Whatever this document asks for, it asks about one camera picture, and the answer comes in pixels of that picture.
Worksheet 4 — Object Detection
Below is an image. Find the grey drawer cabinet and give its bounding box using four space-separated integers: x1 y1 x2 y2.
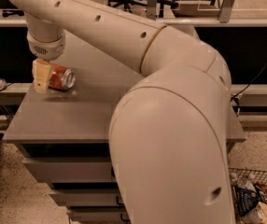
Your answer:
2 25 246 224

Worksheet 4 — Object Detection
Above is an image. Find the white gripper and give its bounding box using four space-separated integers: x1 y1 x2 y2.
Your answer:
27 30 65 93

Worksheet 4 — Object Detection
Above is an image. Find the red coke can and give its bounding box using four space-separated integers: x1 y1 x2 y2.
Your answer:
49 64 76 91

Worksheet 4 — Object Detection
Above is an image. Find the black cable right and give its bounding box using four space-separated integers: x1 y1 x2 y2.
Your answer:
230 44 267 117

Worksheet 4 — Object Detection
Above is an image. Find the drawer with black handle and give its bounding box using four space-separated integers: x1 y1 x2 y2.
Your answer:
66 207 130 222
49 189 124 207
23 157 113 183

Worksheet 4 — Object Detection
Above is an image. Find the top drawer with black handle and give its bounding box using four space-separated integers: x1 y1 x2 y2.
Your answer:
23 157 113 183

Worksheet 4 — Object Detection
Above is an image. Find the blue white snack bag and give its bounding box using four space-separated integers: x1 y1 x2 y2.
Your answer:
235 178 259 216

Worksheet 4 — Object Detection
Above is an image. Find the wire basket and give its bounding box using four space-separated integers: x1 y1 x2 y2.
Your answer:
230 168 267 224

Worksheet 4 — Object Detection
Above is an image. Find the bottom drawer with black handle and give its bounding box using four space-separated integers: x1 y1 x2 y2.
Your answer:
66 207 130 222

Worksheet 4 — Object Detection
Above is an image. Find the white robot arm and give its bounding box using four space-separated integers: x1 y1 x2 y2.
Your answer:
10 0 235 224

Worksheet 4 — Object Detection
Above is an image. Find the black office chair centre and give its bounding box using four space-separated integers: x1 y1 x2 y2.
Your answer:
107 0 178 18

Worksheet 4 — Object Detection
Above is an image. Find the middle drawer with black handle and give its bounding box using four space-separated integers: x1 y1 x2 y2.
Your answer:
49 189 124 207

